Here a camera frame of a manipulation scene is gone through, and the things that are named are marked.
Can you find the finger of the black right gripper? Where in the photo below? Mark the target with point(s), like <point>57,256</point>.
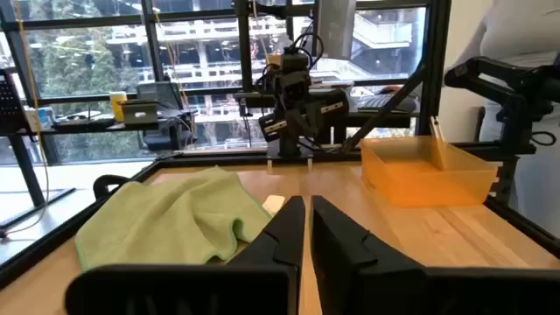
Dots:
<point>333,107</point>
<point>273,127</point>

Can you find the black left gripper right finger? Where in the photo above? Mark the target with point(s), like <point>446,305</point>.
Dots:
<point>372,284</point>

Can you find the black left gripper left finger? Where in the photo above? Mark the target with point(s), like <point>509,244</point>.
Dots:
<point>245,289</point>

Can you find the green microfiber towel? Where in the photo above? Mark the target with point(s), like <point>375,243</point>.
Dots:
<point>166,219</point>

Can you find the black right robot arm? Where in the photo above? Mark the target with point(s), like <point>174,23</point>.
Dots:
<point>289,141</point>

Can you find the black diagonal brace bar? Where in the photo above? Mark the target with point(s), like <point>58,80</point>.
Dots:
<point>385,109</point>

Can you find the dark computer keyboard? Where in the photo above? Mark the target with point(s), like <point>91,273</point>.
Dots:
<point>385,103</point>

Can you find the grey laptop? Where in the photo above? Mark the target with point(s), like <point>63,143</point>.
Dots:
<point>159,94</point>

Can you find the grey metal box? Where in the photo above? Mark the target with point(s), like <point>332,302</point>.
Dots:
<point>140,113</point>

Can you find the yellow cup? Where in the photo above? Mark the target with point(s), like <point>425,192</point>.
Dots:
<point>118,107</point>

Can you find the person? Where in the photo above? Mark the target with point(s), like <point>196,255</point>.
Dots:
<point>525,26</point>

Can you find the white blue small box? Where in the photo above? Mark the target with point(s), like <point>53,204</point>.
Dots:
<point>41,118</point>

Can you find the black perforated panel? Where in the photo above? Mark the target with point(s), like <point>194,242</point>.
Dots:
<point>9,102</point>

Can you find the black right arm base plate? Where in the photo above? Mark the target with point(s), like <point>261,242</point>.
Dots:
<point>280,155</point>

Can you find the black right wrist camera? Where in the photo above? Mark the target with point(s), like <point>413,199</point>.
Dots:
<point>294,62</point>

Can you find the black window frame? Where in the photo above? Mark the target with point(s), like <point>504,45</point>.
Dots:
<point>244,44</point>

